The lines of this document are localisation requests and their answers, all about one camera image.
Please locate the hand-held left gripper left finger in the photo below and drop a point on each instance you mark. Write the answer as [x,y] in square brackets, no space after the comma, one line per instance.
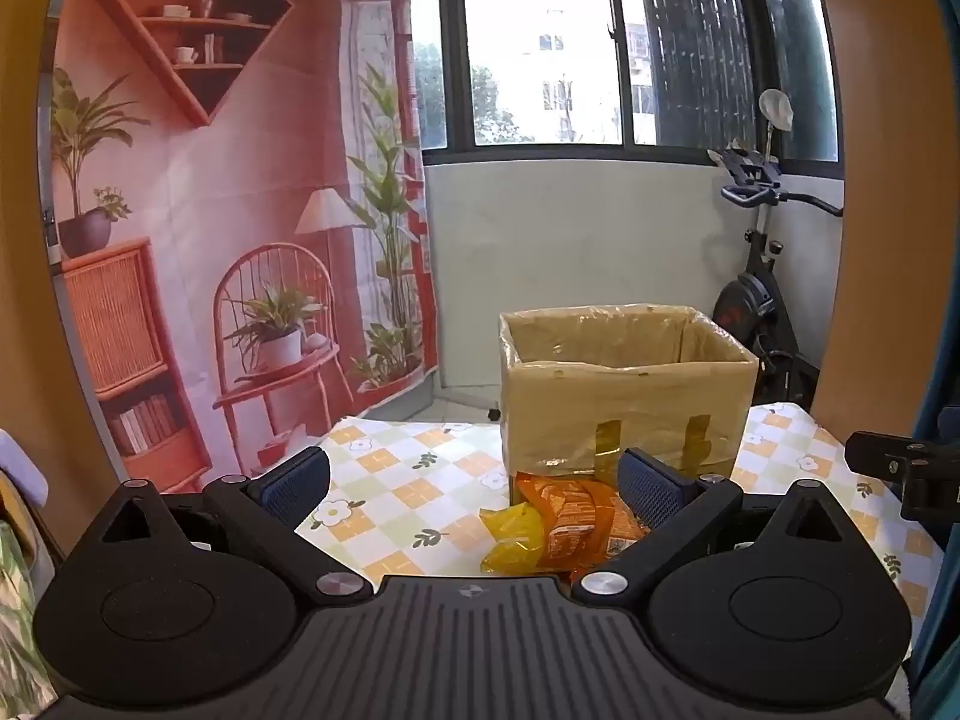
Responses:
[300,478]

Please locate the white cloth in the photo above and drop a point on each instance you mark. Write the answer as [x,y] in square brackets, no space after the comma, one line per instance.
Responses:
[19,465]

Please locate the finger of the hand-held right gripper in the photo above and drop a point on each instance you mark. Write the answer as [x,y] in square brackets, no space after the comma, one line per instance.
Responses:
[874,451]

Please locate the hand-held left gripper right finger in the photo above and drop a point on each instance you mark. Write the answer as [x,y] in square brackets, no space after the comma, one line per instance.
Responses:
[649,489]

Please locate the dark framed window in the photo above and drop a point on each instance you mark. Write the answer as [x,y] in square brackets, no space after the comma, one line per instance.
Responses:
[540,52]

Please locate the floral checkered tablecloth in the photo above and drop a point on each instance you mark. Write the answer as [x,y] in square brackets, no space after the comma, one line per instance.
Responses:
[420,480]

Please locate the taped cardboard box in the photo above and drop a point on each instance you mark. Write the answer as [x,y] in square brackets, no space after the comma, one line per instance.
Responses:
[622,405]

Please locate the black exercise bike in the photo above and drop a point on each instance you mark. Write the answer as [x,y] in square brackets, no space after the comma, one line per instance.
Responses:
[750,307]

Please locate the round clear disc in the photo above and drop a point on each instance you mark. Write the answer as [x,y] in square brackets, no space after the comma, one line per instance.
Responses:
[776,109]

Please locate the orange snack packet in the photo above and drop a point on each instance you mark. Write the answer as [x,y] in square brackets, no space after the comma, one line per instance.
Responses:
[577,519]

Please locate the printed room backdrop cloth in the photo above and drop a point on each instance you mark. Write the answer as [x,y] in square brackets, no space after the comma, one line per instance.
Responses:
[225,187]

